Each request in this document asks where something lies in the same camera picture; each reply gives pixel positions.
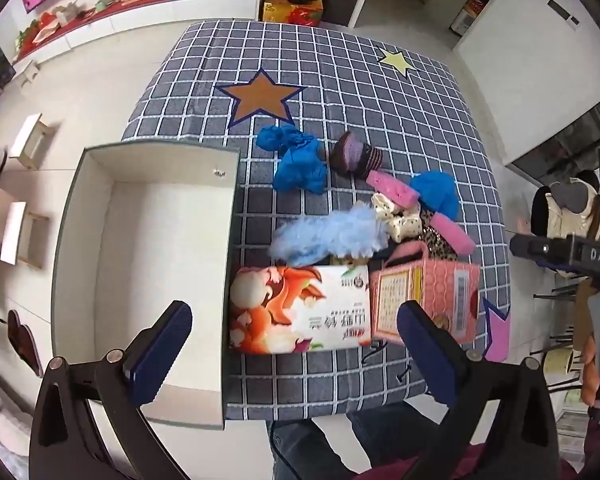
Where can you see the white cabinet with red top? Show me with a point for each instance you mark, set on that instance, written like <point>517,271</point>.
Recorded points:
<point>130,15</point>

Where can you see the white drawer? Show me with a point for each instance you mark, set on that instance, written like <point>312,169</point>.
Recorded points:
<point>160,270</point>

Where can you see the white wooden stool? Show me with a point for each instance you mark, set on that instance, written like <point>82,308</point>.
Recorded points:
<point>17,232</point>
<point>27,135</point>

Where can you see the leopard print cloth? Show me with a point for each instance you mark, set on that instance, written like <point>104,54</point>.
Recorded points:
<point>435,245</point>

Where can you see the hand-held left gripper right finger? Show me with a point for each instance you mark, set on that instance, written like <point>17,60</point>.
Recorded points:
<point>425,355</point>

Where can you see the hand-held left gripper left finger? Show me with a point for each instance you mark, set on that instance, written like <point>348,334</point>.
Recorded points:
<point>159,357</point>

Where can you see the light blue fluffy cloth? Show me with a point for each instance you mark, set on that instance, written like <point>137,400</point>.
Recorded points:
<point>325,237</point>

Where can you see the cream floral scrunchie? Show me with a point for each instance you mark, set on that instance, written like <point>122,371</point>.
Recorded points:
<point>395,217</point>

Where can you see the small white stool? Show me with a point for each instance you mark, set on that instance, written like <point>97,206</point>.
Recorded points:
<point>27,72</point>

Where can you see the blue shoe cover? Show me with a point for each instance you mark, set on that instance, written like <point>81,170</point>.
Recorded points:
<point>437,192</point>
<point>300,162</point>

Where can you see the person's legs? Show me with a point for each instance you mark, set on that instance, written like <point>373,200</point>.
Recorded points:
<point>310,450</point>

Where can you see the purple brown knit sock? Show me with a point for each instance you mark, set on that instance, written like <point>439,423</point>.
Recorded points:
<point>352,156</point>

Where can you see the dark heart-shaped board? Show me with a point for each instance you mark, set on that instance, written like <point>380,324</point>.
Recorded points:
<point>25,342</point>

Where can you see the orange print tissue pack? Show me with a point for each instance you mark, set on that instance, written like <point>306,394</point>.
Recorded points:
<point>290,310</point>

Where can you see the pink fuzzy roll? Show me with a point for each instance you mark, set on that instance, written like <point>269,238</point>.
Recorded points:
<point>455,237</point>

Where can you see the grey checked tablecloth with stars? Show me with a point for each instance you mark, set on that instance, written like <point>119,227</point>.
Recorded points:
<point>360,90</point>

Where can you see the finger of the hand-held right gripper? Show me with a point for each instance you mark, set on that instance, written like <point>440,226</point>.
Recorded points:
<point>535,249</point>

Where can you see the yellow red gift box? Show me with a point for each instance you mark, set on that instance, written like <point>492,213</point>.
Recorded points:
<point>292,11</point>

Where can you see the pink sock pair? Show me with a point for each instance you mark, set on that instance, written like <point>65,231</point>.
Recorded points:
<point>392,190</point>

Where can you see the white tall cabinet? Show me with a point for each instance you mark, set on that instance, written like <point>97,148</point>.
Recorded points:
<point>530,50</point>

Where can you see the pink carton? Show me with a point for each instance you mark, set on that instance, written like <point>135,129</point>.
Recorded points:
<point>445,295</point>

